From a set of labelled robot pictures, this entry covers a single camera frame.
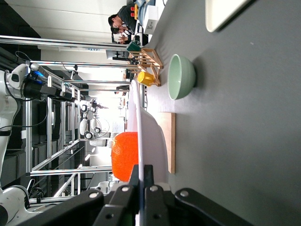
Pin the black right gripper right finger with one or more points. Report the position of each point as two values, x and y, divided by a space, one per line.
164 209

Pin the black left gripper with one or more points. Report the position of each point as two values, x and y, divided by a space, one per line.
33 89

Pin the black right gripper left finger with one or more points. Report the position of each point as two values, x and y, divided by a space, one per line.
113 207

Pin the orange fruit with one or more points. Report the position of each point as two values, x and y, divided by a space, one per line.
124 155

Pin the white round plate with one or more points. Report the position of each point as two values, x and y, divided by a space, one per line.
150 141

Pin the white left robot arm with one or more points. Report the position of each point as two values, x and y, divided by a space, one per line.
4 110

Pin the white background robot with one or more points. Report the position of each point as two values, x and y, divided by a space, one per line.
83 126

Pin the wooden cutting board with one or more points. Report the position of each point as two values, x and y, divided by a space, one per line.
171 141

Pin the yellow cup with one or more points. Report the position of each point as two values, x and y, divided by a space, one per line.
144 78

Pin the dark green container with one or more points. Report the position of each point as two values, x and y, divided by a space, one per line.
134 46

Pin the person in striped shirt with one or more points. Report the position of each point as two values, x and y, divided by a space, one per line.
124 35

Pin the wooden drying rack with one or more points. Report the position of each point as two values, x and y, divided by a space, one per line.
158 60

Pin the person in black shirt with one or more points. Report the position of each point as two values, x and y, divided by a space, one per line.
127 14

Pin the white cardboard box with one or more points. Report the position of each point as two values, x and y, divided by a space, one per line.
150 21

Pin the pale green bowl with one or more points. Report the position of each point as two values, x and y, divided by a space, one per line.
185 75

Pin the cream tray with bear print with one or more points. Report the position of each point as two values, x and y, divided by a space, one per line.
221 11

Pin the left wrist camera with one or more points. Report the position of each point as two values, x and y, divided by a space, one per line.
40 71

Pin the aluminium frame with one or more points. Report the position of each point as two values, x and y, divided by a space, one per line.
58 42

